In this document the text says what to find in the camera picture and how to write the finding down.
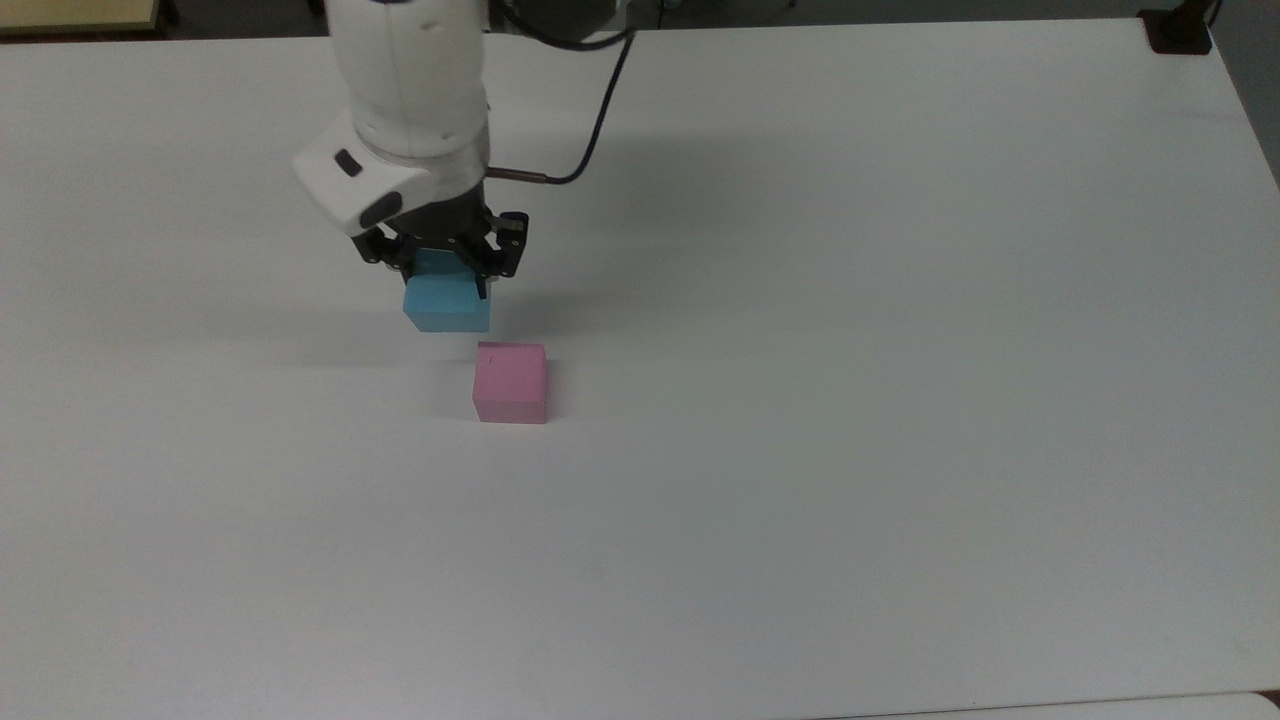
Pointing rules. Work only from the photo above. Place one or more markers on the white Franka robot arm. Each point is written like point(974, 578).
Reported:
point(410, 80)

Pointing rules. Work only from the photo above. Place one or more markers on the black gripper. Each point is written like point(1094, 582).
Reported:
point(450, 215)

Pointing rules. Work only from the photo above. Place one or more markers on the light wooden board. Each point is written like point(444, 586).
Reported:
point(70, 12)

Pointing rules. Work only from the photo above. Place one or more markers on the blue cube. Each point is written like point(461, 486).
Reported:
point(445, 305)

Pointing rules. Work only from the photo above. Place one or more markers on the pink cube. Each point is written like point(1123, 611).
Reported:
point(510, 385)

